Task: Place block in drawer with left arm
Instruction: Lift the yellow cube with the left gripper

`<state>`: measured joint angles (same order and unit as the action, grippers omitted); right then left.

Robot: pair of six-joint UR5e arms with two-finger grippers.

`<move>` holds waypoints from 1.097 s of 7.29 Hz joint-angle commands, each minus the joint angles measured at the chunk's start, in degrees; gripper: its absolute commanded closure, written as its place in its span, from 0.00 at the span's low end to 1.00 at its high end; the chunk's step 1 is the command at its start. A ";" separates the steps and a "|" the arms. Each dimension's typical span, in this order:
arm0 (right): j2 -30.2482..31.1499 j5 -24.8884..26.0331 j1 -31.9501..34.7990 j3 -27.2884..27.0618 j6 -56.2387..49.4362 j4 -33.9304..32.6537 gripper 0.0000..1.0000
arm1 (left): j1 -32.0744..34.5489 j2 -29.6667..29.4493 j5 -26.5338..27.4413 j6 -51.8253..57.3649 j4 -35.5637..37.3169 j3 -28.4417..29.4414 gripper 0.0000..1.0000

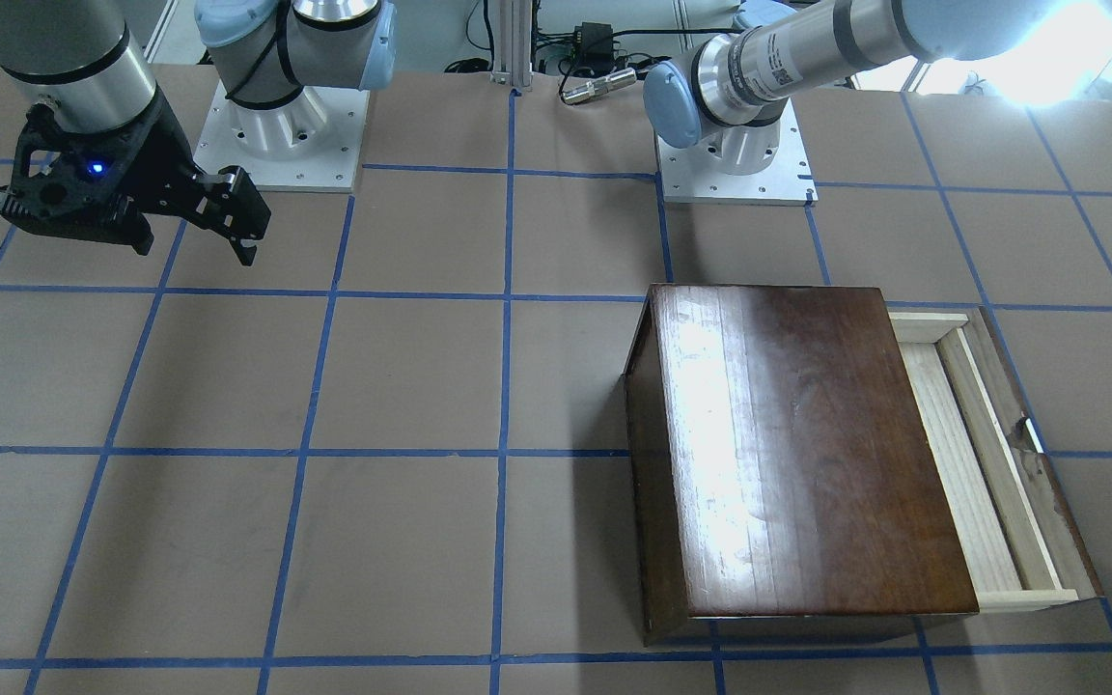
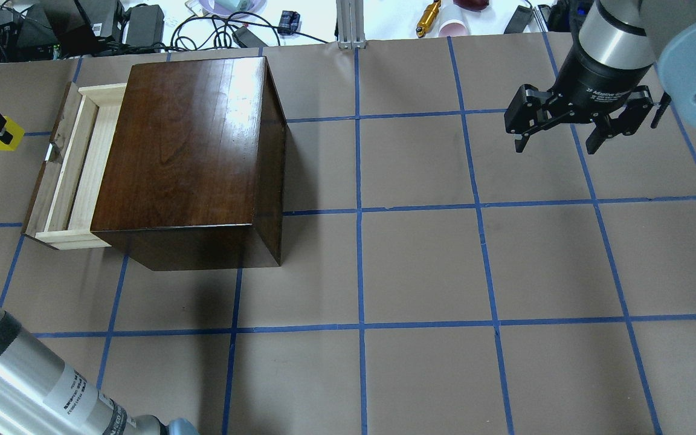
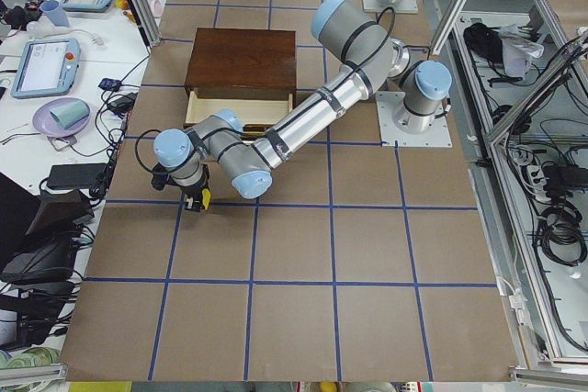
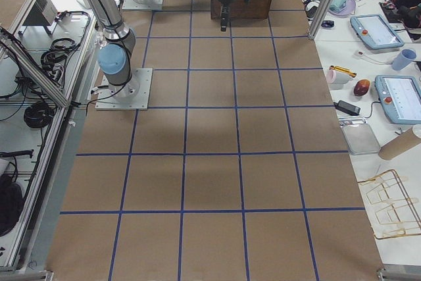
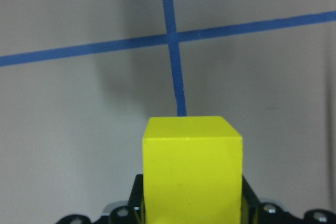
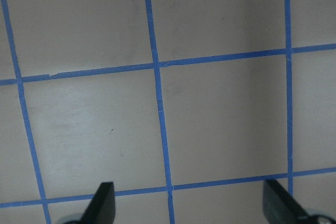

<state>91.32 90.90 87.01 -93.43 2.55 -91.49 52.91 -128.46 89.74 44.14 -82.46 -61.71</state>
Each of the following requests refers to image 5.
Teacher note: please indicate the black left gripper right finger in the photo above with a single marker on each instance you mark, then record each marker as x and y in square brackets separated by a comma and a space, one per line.
[253, 211]

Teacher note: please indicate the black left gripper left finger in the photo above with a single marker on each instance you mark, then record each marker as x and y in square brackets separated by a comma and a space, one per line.
[130, 211]

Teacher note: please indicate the yellow wooden block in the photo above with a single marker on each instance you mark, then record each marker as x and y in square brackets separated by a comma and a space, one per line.
[192, 170]

